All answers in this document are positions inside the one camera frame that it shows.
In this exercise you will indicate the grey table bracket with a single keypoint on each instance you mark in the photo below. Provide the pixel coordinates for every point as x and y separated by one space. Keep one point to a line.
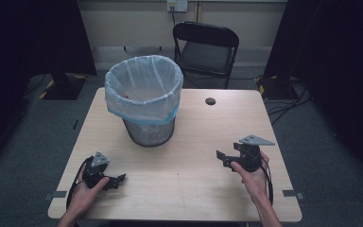
293 194
55 195

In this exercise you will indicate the grey mesh trash bin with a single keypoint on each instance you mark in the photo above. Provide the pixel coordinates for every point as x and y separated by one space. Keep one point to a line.
151 134

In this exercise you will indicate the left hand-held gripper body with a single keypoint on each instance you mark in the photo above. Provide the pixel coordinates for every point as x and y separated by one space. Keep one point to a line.
95 171

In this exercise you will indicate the person's left hand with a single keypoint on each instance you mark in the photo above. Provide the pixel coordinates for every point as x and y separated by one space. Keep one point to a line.
86 195

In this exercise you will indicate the dark curtain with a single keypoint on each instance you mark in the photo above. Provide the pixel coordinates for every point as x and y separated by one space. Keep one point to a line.
28 63
340 78

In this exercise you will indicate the white wall outlet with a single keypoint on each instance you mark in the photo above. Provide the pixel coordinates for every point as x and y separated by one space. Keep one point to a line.
177 5

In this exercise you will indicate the translucent blue-edged bin bag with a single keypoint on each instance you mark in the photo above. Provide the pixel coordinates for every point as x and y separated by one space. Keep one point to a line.
143 78

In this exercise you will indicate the black folding chair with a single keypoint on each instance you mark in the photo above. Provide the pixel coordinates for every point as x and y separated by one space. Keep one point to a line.
205 55

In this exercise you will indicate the black stand base striped tape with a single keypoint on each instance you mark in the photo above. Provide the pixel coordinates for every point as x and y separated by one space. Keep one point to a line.
275 88
63 87

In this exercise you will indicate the person's right hand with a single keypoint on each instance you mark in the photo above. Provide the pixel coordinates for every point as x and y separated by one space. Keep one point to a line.
254 183

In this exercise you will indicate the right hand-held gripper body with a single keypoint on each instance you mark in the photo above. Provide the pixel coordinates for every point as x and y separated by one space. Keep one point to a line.
249 156

